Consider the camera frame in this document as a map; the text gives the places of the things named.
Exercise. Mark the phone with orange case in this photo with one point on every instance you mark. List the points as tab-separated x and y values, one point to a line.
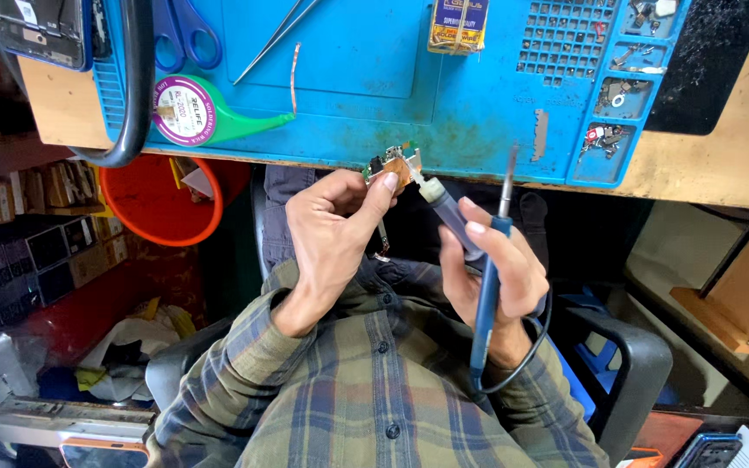
105	454

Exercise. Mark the phone with blue case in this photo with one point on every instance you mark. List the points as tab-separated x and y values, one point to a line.
706	452

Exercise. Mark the steel tweezers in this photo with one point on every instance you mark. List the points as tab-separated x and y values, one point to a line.
270	42

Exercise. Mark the black mat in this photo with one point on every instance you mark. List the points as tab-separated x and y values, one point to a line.
706	65

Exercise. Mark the green solder wick dispenser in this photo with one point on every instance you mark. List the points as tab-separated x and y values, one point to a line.
205	110

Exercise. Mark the person's left hand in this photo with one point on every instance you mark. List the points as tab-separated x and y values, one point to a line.
322	240

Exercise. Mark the blue silicone repair mat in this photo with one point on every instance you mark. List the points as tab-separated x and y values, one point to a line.
381	84

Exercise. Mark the shelf with cardboard boxes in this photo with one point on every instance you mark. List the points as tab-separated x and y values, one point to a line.
30	247

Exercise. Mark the orange plastic bucket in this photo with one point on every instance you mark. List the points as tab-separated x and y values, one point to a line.
153	201

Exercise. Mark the green phone circuit board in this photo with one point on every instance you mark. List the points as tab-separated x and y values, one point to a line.
393	166

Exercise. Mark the wooden shelf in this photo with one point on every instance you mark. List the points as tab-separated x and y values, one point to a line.
738	292

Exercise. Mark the group of small metal parts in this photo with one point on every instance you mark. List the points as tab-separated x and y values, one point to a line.
621	78

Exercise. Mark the person's right hand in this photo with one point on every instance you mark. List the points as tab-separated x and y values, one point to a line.
511	279

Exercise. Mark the blue plastic stool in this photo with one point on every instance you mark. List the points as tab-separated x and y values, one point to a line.
592	364

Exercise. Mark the blue soldering iron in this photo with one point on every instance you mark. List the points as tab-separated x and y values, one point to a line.
488	292

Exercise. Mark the heap of plastic bags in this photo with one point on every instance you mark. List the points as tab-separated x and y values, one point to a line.
127	357

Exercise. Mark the opened phone with blue frame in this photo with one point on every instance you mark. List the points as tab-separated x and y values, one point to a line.
43	29

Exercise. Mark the clear flux syringe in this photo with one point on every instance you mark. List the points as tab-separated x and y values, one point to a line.
443	208

